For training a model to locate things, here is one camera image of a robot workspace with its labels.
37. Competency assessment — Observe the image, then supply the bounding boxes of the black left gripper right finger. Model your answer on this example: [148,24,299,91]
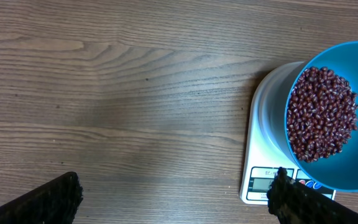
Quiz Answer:
[267,167,358,224]

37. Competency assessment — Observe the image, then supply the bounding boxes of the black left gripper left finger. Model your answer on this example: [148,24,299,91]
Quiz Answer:
[0,172,83,224]

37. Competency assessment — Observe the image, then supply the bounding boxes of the white digital kitchen scale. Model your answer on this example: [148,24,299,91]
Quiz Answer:
[239,62,336,205]

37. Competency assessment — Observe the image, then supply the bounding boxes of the blue metal bowl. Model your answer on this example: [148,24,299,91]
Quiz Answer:
[259,40,358,193]

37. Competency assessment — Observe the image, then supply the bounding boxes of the red beans in bowl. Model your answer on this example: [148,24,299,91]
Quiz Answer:
[286,67,358,162]

